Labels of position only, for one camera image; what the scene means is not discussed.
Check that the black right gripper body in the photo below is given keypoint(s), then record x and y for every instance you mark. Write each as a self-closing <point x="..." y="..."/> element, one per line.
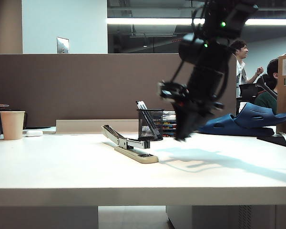
<point x="205" y="88"/>

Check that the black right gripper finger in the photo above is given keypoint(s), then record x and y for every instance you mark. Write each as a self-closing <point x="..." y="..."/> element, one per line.
<point x="195" y="120"/>
<point x="182" y="124"/>

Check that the beige long-reach stapler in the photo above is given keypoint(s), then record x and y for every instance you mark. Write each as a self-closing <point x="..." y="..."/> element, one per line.
<point x="133" y="152"/>

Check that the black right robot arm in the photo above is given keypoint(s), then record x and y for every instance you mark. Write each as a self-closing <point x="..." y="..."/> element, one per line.
<point x="217" y="35"/>

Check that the clear plastic tray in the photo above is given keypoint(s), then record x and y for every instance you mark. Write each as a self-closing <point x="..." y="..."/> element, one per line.
<point x="169" y="115"/>

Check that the black mesh pen holder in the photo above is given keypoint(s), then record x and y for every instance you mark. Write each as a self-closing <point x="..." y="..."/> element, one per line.
<point x="149" y="124"/>
<point x="140" y="106"/>

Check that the blue foam slipper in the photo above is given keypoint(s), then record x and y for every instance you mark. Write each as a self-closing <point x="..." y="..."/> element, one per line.
<point x="257" y="117"/>
<point x="228" y="128"/>

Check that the person in white shirt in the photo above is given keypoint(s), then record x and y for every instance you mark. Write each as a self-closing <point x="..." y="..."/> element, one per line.
<point x="240" y="71"/>

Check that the black monitor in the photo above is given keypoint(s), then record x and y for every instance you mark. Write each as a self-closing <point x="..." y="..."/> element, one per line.
<point x="248" y="91"/>

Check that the black white pen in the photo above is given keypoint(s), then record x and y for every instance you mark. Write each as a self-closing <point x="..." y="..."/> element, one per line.
<point x="143" y="105"/>

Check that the black office chair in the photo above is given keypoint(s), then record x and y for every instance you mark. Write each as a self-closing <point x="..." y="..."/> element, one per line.
<point x="267" y="87"/>

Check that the seated person green shirt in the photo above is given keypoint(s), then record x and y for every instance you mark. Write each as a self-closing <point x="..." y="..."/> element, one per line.
<point x="268" y="101"/>

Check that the black desk mat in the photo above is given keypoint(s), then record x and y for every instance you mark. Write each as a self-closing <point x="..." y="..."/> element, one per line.
<point x="276" y="140"/>

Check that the ceiling light strip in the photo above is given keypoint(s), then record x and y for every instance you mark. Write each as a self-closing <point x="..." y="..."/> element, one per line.
<point x="152" y="21"/>

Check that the brown desk partition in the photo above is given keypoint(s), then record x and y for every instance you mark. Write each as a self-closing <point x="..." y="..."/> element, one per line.
<point x="85" y="88"/>

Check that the small white eraser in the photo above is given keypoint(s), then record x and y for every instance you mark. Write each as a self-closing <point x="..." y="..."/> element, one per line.
<point x="34" y="133"/>

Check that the beige paper cup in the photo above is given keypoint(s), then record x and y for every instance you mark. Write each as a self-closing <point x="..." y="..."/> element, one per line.
<point x="12" y="125"/>

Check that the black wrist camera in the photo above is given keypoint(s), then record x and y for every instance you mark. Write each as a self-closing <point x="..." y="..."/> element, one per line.
<point x="171" y="90"/>

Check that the metal wall switch plate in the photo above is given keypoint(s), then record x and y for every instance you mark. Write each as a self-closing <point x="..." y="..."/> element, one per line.
<point x="62" y="45"/>

